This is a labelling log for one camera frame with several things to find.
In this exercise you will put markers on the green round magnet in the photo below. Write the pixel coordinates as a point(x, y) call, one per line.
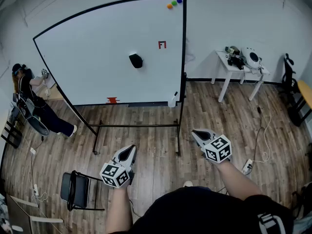
point(174, 2)

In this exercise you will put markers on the white power strip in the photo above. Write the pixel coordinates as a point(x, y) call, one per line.
point(36, 190)
point(247, 166)

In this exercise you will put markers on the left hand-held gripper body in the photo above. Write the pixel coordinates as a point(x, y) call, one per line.
point(113, 174)

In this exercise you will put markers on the orange round magnet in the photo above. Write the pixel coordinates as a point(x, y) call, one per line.
point(169, 6)

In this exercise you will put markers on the person's white shoe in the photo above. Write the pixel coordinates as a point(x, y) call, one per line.
point(188, 184)

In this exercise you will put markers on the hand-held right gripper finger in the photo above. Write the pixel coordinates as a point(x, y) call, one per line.
point(197, 140)
point(210, 132)

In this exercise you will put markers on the black folding chair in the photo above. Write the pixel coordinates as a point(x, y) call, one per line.
point(78, 189)

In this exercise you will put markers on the white round device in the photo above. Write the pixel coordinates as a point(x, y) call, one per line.
point(246, 56)

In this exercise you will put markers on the black metal stool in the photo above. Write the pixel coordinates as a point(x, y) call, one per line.
point(11, 135)

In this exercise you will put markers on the black office chair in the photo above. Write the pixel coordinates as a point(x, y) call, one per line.
point(288, 79)

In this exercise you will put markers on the black bag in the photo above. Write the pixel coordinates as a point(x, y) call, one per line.
point(303, 199)

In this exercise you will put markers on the small green object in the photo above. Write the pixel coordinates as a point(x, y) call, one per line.
point(232, 49)

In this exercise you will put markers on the white cloth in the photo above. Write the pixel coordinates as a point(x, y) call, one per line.
point(190, 52)

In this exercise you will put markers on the white table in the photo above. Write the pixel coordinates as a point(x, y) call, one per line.
point(224, 64)

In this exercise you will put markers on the red black tape mark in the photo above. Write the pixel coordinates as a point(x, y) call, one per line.
point(159, 45)

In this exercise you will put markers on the white whiteboard black frame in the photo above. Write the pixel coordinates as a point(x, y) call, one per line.
point(97, 57)

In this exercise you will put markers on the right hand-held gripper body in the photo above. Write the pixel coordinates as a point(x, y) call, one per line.
point(218, 150)

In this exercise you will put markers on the white power adapter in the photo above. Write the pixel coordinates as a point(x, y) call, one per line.
point(33, 151)

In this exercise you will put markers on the person's left forearm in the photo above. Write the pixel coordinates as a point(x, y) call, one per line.
point(119, 211)

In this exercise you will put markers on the brown board wooden frame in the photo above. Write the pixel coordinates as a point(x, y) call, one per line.
point(20, 218)

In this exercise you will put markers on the white cup with marker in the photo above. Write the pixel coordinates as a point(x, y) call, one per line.
point(171, 104)

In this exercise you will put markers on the dark gray round device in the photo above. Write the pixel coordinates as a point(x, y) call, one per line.
point(40, 127)

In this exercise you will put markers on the black white whiteboard eraser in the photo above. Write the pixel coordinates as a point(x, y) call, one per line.
point(136, 61)

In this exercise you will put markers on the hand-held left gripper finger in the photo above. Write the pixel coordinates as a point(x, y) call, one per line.
point(117, 155)
point(133, 157)

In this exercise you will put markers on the person's black shirt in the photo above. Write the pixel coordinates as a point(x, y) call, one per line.
point(195, 211)

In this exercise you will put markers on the red tape patch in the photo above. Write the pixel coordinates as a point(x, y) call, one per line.
point(112, 100)

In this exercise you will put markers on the person's right forearm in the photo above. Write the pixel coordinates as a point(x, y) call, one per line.
point(234, 179)

